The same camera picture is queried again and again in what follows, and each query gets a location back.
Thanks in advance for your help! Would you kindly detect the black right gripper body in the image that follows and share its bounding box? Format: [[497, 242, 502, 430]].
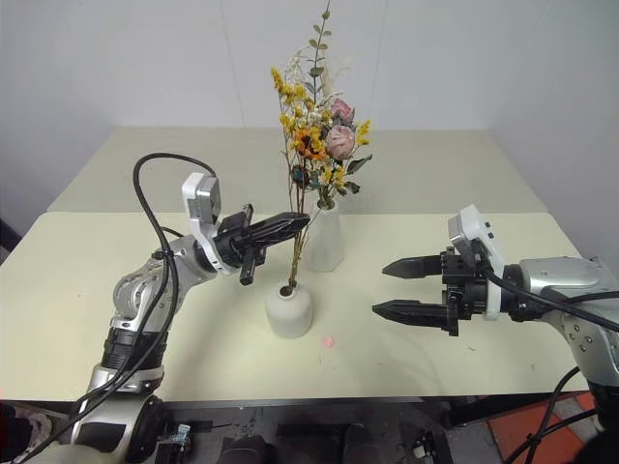
[[438, 246, 489, 337]]

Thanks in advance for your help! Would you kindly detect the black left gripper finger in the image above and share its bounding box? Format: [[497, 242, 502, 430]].
[[250, 213, 311, 237], [252, 220, 311, 247]]

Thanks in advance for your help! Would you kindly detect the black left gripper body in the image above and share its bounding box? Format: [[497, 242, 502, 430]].
[[215, 204, 269, 286]]

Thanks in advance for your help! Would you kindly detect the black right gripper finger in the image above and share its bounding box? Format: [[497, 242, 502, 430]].
[[381, 254, 444, 281], [370, 300, 452, 332]]

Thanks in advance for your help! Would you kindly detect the slender yellow flower bouquet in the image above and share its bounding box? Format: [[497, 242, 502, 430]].
[[269, 45, 315, 296]]

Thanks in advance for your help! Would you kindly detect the tall slim white vase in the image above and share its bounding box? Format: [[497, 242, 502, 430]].
[[303, 200, 345, 274]]

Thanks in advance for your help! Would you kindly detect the short round white vase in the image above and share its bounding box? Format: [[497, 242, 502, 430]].
[[264, 283, 314, 339]]

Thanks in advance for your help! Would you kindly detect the pink rose sunflower bouquet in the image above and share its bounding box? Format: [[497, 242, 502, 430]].
[[280, 0, 374, 212]]

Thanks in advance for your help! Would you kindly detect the orange floor mat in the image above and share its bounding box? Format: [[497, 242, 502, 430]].
[[486, 391, 605, 464]]

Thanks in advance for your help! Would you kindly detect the dark rounded shape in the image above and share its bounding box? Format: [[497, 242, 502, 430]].
[[225, 434, 278, 464]]

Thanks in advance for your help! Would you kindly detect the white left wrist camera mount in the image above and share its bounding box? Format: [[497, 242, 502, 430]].
[[181, 172, 243, 276]]

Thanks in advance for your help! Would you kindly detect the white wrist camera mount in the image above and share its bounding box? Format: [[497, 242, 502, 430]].
[[447, 204, 507, 323], [181, 172, 243, 276]]

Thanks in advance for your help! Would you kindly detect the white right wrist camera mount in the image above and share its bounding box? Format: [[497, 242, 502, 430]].
[[447, 204, 507, 323]]

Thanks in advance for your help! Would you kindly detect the black table frame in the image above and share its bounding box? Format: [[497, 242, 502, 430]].
[[162, 393, 589, 429]]

